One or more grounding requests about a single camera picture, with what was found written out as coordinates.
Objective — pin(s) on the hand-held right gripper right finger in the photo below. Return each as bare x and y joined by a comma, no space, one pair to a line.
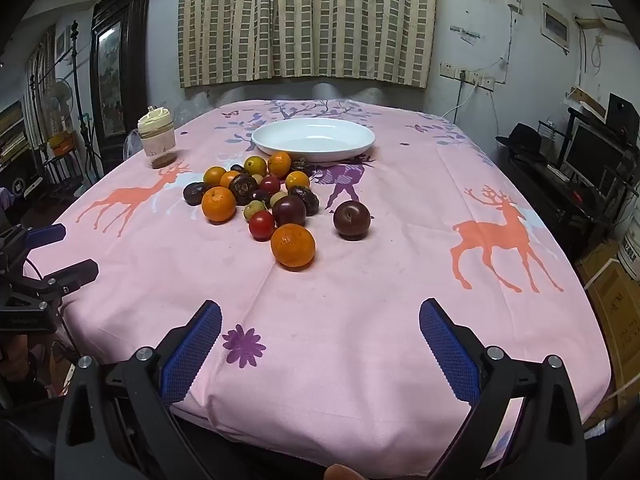
450,355

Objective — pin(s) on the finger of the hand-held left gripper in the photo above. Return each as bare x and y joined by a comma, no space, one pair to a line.
72,272
45,236

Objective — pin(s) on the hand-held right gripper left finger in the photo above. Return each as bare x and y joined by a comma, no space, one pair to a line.
192,355

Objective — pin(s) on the dark water chestnut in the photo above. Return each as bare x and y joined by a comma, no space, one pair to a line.
192,193
305,200
243,188
300,164

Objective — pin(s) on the red cherry tomato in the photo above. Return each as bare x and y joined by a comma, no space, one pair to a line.
261,225
270,183

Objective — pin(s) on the large mandarin orange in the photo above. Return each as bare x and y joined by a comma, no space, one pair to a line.
293,245
218,204

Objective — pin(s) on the dark purple plum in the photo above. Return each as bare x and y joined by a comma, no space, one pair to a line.
351,219
289,210

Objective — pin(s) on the small mandarin orange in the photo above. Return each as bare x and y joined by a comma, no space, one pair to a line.
297,180
230,178
213,175
279,164

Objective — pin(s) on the white oval plate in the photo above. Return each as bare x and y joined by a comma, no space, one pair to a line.
312,142

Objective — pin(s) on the person's right hand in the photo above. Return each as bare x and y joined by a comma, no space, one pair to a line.
341,473

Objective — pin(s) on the pink deer print tablecloth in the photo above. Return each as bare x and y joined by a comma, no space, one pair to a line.
380,320

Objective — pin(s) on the orange box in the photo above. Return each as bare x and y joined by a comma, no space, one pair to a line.
62,144

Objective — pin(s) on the clear plastic bag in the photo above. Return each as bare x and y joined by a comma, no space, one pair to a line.
132,144

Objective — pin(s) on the standing electric fan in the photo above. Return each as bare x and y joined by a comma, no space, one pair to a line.
57,97

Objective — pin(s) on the plastic jar with cream lid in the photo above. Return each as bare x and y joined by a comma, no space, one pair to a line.
156,135

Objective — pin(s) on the black metal coat stand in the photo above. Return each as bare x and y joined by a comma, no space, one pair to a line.
75,75

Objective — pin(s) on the dark wooden framed cabinet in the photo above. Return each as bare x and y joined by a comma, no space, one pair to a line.
112,80

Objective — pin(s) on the cardboard box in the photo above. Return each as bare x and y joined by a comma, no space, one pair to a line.
615,310

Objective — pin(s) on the black desk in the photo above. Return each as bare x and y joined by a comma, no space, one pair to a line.
550,195

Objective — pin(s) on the yellow round fruit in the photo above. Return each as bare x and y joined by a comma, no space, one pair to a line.
255,165

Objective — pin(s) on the white bucket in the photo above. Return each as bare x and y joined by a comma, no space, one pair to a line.
631,252

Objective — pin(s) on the black hat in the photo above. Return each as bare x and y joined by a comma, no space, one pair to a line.
522,141

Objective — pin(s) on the computer monitor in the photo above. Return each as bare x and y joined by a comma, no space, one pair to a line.
595,155

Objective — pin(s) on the black speaker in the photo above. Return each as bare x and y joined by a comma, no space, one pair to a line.
622,112

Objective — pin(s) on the plaid window curtain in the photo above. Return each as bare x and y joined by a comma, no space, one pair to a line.
305,20

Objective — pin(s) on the white wall power strip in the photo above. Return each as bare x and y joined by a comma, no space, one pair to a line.
467,76

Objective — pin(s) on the white wall frame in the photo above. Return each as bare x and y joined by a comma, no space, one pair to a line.
555,26

